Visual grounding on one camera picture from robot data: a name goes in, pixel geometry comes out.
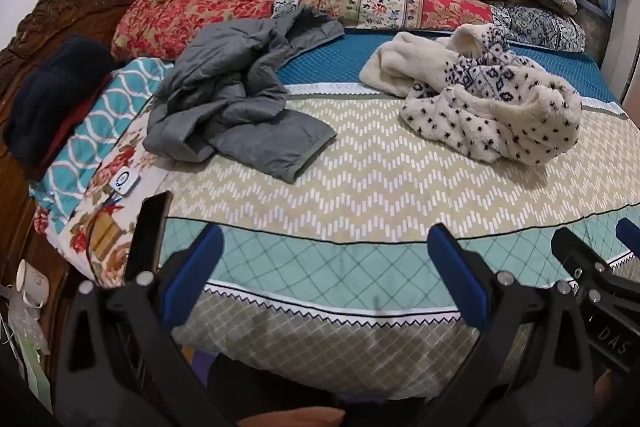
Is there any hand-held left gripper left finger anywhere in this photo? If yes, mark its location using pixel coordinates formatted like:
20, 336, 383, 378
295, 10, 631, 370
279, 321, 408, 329
55, 224, 236, 427

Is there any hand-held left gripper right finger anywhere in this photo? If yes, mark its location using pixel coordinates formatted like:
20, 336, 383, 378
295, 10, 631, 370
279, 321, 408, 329
415, 223, 596, 427

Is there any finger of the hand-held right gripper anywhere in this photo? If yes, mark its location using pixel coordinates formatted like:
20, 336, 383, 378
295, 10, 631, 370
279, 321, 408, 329
550, 227, 618, 303
615, 218, 640, 253

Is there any white patterned fleece robe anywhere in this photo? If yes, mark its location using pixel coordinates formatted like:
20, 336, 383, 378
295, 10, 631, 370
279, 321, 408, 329
359, 24, 583, 166

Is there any person's left hand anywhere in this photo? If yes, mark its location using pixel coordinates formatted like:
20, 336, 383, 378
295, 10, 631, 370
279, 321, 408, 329
237, 407, 347, 427

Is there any black smartphone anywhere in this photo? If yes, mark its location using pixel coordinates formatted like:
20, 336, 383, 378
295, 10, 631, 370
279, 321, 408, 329
124, 191, 173, 283

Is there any floral pillow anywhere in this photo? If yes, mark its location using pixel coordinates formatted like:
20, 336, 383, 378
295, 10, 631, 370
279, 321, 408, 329
35, 97, 171, 290

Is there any white blanket controller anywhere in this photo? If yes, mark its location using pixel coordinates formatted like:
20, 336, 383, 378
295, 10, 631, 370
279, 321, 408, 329
111, 169, 141, 196

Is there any white mug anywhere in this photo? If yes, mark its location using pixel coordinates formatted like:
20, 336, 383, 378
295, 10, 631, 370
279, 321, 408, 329
16, 259, 51, 308

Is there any grey puffer jacket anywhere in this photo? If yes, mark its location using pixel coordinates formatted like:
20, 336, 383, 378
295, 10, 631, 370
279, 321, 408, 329
144, 4, 346, 184

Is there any white cabinet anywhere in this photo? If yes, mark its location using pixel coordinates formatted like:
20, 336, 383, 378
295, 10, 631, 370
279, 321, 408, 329
600, 2, 640, 108

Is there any teal lattice pillow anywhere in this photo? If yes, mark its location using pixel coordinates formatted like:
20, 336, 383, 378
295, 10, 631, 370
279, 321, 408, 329
30, 57, 173, 233

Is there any green box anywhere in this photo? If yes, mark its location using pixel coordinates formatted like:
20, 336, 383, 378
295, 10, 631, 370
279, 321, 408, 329
20, 342, 53, 413

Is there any red cloth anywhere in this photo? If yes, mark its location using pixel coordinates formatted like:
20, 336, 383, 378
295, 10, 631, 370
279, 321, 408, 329
30, 74, 113, 180

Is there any dark navy cloth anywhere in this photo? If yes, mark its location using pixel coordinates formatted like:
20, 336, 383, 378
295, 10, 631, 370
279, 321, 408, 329
2, 36, 118, 170

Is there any blue bed mat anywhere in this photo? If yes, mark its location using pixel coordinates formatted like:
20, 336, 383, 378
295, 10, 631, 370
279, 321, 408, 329
275, 29, 618, 105

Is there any red floral patchwork quilt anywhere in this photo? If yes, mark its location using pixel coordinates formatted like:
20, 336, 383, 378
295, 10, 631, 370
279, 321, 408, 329
111, 0, 587, 60

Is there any carved wooden headboard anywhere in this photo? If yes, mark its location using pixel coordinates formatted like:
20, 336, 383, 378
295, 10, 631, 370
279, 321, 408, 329
0, 0, 173, 388

